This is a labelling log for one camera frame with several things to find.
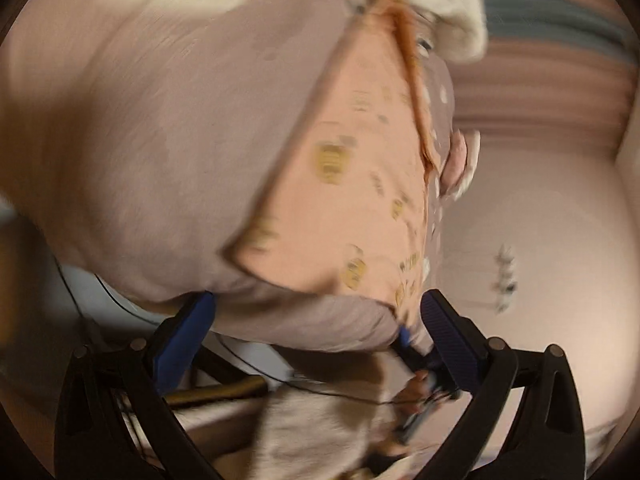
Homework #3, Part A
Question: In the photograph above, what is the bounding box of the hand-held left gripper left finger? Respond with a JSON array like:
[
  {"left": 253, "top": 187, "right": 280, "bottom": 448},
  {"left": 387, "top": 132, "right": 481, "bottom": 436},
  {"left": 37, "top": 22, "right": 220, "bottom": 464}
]
[{"left": 54, "top": 292, "right": 223, "bottom": 480}]

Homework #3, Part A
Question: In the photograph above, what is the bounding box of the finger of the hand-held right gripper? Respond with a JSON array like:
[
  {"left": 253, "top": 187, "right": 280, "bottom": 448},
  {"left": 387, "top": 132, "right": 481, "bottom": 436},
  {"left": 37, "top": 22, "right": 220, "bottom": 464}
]
[{"left": 396, "top": 326, "right": 441, "bottom": 386}]

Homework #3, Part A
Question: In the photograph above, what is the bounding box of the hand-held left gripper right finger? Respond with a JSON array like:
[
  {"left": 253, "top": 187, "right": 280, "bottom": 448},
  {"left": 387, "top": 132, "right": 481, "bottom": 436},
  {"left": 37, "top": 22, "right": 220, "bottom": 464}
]
[{"left": 412, "top": 289, "right": 587, "bottom": 480}]

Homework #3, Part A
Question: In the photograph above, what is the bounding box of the peach printed small garment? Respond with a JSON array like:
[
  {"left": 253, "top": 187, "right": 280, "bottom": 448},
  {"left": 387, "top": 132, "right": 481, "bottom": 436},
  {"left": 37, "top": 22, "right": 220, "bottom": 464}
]
[{"left": 222, "top": 0, "right": 441, "bottom": 326}]

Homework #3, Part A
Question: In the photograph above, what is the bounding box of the brass metal rod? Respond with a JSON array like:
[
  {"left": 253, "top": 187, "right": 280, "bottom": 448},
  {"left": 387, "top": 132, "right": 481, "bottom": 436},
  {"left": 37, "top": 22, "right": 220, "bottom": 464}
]
[{"left": 165, "top": 377, "right": 268, "bottom": 408}]

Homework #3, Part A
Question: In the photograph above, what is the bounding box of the person's beige fuzzy clothing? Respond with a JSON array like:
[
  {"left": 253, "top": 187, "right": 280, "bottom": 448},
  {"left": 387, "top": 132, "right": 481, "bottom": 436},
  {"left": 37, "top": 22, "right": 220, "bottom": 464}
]
[{"left": 250, "top": 350, "right": 426, "bottom": 480}]

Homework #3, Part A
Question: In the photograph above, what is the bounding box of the mauve polka-dot duvet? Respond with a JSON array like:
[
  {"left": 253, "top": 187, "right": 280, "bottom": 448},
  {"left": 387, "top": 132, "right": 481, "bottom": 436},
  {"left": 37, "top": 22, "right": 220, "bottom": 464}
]
[{"left": 0, "top": 0, "right": 636, "bottom": 466}]

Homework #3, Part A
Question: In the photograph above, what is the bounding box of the pink curtain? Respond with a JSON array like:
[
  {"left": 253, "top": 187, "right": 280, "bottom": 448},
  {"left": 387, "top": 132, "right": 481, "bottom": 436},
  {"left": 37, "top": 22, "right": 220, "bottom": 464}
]
[{"left": 450, "top": 0, "right": 636, "bottom": 151}]

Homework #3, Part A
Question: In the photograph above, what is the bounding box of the grey-blue curtain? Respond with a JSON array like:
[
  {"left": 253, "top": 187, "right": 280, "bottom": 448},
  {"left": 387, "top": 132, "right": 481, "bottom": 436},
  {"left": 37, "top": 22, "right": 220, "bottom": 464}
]
[{"left": 482, "top": 0, "right": 626, "bottom": 48}]

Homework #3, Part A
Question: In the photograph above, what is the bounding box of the white plush toy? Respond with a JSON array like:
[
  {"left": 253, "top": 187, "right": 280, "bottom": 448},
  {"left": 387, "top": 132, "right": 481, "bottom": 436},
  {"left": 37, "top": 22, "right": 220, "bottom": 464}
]
[{"left": 405, "top": 0, "right": 488, "bottom": 63}]

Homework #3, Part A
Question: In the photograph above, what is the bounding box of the black cable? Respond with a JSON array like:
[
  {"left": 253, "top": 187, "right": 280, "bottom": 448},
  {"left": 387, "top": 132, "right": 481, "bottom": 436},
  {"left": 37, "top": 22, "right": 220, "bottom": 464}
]
[{"left": 215, "top": 332, "right": 416, "bottom": 408}]

